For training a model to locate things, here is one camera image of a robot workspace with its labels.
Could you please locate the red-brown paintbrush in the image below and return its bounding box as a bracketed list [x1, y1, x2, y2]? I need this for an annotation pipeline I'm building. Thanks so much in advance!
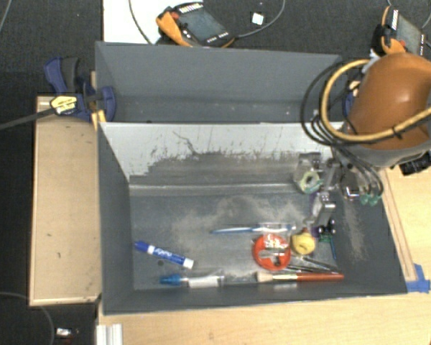
[254, 271, 346, 284]

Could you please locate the white tube with blue cap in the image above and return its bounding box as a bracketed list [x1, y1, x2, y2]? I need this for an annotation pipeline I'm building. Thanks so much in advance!
[159, 272, 226, 289]

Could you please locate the grey metal bin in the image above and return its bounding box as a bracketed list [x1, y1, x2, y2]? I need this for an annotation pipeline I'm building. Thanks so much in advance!
[93, 40, 409, 316]

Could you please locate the yellow toy ball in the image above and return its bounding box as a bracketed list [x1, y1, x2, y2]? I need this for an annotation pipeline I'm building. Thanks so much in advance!
[289, 228, 316, 257]

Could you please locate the thin dark paintbrush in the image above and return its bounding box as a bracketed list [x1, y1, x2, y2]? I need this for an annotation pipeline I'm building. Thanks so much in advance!
[286, 255, 340, 275]

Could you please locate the black and green small tool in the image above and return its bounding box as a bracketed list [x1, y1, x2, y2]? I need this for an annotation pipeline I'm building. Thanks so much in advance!
[316, 219, 338, 261]

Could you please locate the pale wood board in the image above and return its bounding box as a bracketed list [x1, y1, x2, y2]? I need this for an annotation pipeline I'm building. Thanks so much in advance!
[28, 95, 103, 307]

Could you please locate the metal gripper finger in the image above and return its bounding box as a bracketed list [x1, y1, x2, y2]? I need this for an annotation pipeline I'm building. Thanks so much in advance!
[310, 191, 337, 228]
[293, 152, 324, 185]

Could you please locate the blue and white marker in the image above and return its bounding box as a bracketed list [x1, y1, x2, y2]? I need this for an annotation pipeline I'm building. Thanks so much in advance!
[134, 240, 195, 270]

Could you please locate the red round tape dispenser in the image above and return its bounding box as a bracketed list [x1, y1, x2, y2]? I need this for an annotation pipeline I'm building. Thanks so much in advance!
[251, 233, 292, 271]

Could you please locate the black cylinder on white bracket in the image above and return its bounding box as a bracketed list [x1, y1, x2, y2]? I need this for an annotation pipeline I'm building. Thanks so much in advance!
[398, 148, 431, 176]

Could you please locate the yellow-green ring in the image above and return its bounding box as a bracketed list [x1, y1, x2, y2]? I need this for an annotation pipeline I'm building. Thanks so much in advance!
[296, 170, 325, 194]

